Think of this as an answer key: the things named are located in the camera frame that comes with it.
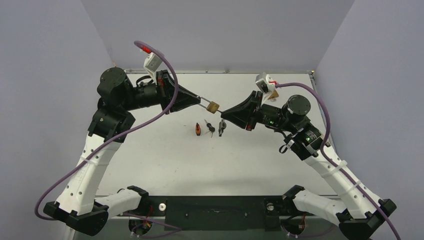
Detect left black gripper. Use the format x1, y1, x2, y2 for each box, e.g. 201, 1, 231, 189
121, 70, 201, 115

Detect small padlock keys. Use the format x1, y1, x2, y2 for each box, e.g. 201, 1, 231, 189
218, 119, 227, 137

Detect small brass padlock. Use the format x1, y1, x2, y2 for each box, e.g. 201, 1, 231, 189
197, 96, 221, 114

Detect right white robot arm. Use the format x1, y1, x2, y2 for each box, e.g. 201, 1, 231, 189
221, 91, 397, 240

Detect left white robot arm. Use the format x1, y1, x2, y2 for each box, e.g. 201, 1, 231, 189
43, 67, 201, 236

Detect large brass padlock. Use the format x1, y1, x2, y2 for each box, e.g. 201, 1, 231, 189
268, 90, 279, 102

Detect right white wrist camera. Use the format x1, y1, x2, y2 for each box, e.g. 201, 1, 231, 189
255, 72, 277, 103

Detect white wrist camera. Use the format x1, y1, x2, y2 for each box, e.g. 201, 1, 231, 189
255, 72, 277, 103
141, 46, 164, 81

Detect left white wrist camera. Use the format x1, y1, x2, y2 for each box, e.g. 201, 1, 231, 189
141, 46, 164, 81

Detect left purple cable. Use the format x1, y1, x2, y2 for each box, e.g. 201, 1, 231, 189
34, 40, 180, 222

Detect purple cable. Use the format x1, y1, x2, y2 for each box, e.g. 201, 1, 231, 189
274, 82, 402, 240
34, 40, 180, 222

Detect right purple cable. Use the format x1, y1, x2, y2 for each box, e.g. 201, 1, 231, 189
274, 82, 402, 240

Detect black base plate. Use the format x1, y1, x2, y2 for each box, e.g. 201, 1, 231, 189
129, 195, 304, 231

